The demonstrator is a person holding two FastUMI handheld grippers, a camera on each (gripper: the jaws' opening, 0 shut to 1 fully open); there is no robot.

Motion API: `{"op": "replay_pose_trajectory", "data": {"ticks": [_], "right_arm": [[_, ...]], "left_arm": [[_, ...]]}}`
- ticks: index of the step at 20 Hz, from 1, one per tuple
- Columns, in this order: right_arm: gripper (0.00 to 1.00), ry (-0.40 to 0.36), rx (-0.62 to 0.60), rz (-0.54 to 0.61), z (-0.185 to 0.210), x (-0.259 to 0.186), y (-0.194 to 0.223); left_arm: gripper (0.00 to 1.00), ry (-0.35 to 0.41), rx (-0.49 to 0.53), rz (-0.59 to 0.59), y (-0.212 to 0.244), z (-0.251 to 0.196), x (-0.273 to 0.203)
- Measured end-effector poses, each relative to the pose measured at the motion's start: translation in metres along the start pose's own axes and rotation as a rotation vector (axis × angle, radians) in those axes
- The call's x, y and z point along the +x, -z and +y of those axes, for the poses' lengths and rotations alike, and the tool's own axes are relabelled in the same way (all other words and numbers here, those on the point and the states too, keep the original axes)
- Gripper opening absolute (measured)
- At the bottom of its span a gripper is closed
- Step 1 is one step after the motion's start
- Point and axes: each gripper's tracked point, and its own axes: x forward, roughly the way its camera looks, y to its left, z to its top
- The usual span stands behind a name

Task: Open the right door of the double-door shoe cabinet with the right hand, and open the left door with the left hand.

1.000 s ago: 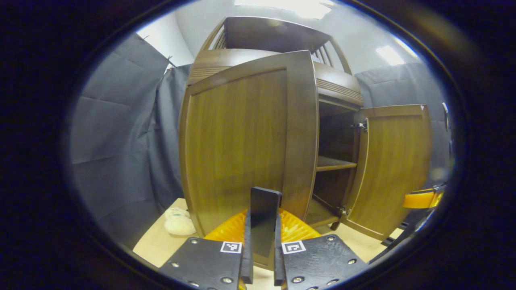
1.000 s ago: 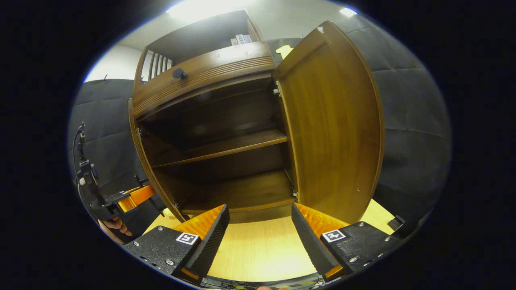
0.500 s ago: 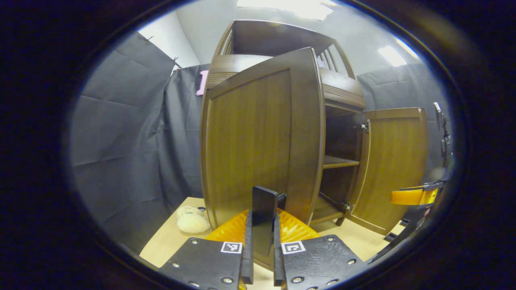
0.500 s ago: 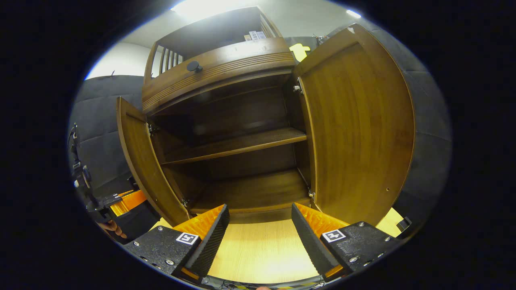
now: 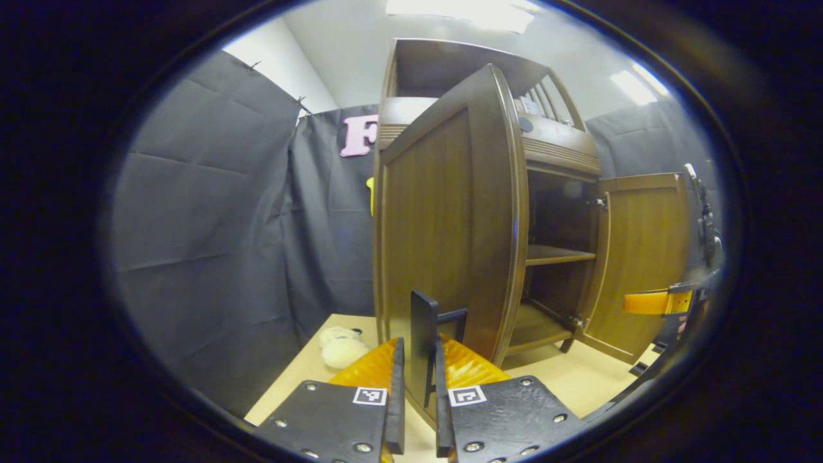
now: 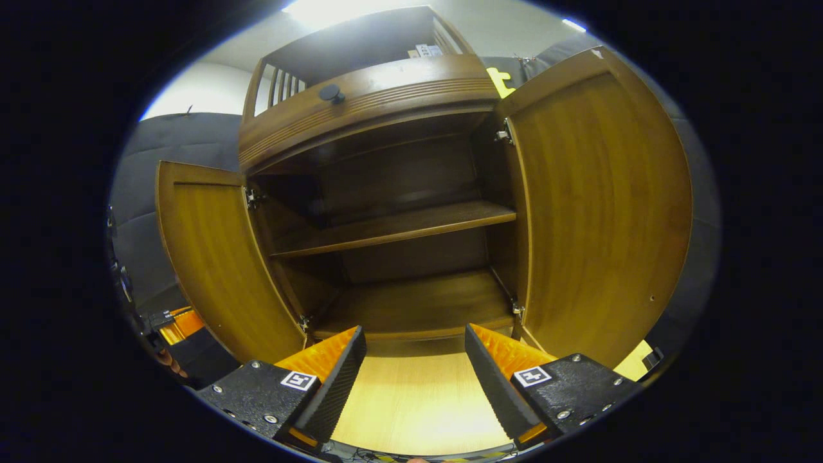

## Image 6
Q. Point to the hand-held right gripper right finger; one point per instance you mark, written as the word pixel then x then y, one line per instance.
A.
pixel 498 386

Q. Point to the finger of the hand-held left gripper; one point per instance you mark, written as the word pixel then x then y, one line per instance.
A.
pixel 183 325

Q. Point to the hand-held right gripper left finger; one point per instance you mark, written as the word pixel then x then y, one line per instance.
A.
pixel 334 386

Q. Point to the wooden shoe cabinet door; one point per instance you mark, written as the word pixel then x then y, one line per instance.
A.
pixel 218 257
pixel 598 212

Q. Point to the brown wooden shoe cabinet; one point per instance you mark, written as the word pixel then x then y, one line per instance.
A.
pixel 398 225

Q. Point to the metal door hinge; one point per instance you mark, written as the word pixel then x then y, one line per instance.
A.
pixel 253 197
pixel 304 322
pixel 504 133
pixel 517 309

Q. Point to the wooden cabinet shelf board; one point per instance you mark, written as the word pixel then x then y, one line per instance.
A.
pixel 398 226

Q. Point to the wooden cabinet drawer front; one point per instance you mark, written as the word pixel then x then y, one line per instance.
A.
pixel 373 103

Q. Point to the black round drawer knob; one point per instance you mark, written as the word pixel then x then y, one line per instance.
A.
pixel 332 94

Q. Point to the white book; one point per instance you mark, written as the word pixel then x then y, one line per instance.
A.
pixel 425 50

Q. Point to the large ceiling light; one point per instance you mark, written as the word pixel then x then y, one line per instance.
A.
pixel 347 11

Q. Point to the small ceiling light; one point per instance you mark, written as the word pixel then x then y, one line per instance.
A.
pixel 574 25

